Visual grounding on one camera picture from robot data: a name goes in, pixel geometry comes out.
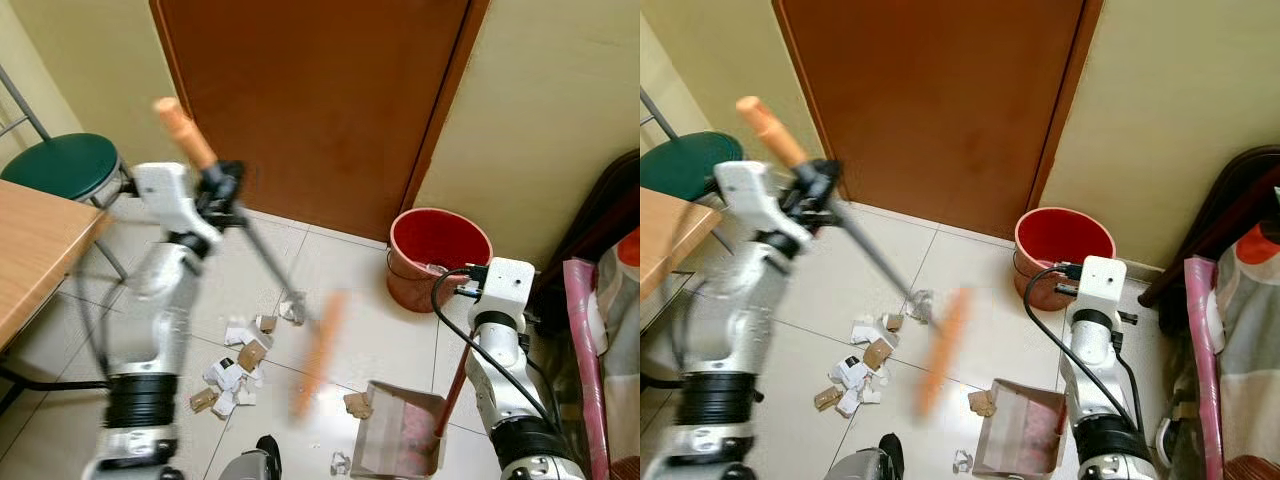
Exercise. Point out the orange broom with grey stick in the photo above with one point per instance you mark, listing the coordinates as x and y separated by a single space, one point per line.
320 355
943 350

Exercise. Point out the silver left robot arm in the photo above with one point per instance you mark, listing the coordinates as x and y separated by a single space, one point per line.
150 320
735 320

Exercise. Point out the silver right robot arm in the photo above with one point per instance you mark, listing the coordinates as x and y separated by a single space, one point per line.
1095 370
500 370

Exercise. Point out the red plastic bucket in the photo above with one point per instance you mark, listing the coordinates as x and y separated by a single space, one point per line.
440 245
1062 243

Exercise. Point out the green round stool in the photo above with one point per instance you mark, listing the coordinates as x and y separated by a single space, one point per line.
685 160
60 165

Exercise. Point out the brown wooden door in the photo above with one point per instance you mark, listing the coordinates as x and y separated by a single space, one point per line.
930 100
320 100

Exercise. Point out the crumpled silver wrapper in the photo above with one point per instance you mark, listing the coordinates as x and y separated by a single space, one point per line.
292 308
920 305

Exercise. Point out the small brown cardboard scrap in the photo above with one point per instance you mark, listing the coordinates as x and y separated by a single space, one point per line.
203 400
826 398
266 323
894 322

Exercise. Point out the white paper scrap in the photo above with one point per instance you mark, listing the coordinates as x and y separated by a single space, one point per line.
340 463
850 402
237 333
962 461
225 405
865 330

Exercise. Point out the pink fabric strip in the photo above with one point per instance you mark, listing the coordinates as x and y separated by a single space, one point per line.
583 350
1203 350

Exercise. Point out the dark wooden bed headboard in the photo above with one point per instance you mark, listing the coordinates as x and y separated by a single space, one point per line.
1210 200
595 215

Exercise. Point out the light wooden table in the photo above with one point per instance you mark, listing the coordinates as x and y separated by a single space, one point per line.
672 235
35 240

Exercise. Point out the large brown cardboard scrap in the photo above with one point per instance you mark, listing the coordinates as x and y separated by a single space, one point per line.
252 355
878 353

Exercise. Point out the crumpled brown paper scrap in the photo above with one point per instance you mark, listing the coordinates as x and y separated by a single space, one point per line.
357 405
982 403

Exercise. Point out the grey and orange blanket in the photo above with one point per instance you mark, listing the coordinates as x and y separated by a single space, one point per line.
625 340
1250 330

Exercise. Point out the large crumpled white paper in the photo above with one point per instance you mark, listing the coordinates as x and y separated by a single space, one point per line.
228 378
853 374

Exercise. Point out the grey robot leg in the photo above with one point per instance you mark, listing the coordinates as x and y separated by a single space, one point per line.
865 462
252 462

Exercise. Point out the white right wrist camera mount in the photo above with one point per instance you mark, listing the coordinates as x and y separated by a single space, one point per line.
1102 285
508 287

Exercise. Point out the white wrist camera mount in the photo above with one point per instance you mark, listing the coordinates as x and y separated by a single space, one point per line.
508 287
172 195
1102 285
757 195

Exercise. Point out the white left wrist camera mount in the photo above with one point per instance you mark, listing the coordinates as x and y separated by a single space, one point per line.
172 195
757 195

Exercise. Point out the grey metal rail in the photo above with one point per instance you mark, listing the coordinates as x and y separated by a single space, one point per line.
658 112
22 100

